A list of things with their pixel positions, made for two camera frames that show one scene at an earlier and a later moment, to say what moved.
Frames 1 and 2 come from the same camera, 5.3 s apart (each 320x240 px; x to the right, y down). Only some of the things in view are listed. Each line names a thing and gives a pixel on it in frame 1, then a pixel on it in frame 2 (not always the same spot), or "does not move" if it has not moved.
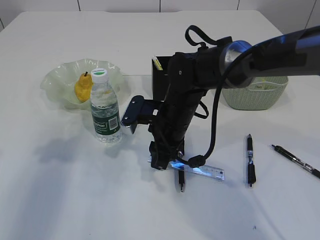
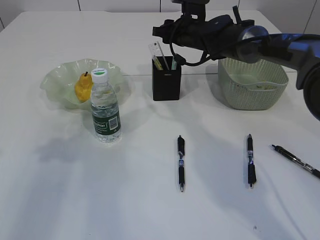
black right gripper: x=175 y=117 → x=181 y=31
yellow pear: x=83 y=87 does not move
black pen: x=297 y=160 does not move
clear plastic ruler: x=205 y=170 → x=157 y=55
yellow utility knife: x=157 y=62 does not move
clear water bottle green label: x=105 y=109 does not move
